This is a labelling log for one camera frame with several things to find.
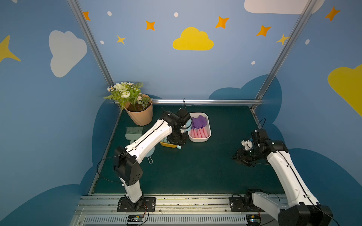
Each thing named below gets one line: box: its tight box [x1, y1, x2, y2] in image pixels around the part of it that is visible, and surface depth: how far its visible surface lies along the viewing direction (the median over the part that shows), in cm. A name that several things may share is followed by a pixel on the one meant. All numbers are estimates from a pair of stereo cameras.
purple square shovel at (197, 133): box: [194, 128, 201, 139], surface depth 103 cm
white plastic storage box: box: [188, 112, 212, 143], surface depth 103 cm
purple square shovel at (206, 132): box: [202, 126, 210, 138], surface depth 103 cm
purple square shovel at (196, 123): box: [191, 115, 202, 139], surface depth 110 cm
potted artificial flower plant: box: [103, 81, 154, 127], surface depth 92 cm
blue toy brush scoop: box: [145, 146, 156, 164], surface depth 93 cm
